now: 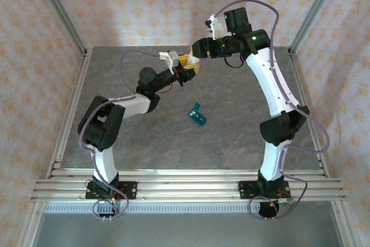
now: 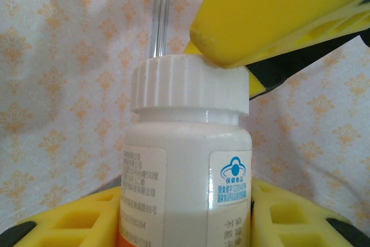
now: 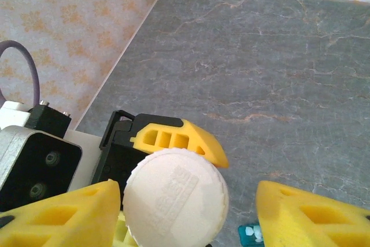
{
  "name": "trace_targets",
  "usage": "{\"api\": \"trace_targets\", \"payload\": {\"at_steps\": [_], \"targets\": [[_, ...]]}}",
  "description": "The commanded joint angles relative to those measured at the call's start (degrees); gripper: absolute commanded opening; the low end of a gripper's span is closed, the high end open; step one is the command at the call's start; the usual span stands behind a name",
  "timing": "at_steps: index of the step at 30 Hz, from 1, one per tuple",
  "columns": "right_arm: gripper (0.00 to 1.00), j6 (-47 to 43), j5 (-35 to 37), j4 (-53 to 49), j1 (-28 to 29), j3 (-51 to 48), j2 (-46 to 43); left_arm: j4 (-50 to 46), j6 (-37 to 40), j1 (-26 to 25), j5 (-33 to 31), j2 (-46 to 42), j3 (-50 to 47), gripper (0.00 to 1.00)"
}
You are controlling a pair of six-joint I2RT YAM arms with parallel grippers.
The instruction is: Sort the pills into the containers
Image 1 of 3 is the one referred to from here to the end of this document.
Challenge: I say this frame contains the teal weekly pill organizer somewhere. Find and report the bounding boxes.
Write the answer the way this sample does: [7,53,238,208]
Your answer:
[186,101,208,128]

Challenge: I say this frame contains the patterned backdrop cloth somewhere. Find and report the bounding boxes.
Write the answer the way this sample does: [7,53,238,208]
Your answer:
[0,0,370,247]

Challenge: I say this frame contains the grey metal panel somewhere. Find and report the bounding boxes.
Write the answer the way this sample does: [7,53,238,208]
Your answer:
[30,212,346,247]

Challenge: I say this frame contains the small silver controller board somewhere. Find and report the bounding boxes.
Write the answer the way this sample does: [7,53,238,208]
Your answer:
[276,197,295,216]

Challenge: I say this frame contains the thin black cable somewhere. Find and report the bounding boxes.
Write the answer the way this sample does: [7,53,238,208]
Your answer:
[224,54,246,70]
[157,83,174,95]

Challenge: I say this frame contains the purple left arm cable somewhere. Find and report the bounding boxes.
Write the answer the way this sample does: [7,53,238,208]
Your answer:
[78,49,162,222]

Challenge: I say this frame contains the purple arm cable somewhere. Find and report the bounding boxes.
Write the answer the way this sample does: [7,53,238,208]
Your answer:
[212,0,330,221]
[78,49,162,222]

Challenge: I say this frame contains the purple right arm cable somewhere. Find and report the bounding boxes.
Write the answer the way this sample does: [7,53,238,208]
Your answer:
[212,0,330,221]

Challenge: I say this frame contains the aluminium side rail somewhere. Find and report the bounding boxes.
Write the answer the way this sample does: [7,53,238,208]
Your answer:
[46,49,94,178]
[288,49,330,178]

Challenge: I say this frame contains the aluminium frame post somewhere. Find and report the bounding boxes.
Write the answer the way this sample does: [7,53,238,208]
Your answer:
[288,0,345,57]
[31,0,88,57]

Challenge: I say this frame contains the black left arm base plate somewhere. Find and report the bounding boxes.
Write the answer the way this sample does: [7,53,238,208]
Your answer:
[86,182,138,201]

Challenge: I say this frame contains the aluminium mounting rail beam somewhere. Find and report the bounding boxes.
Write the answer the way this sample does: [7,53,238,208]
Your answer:
[30,168,347,203]

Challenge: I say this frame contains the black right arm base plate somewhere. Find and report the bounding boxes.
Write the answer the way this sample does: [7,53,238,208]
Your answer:
[238,180,291,200]

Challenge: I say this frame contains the slotted grey cable duct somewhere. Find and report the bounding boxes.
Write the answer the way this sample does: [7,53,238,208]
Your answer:
[43,202,261,215]

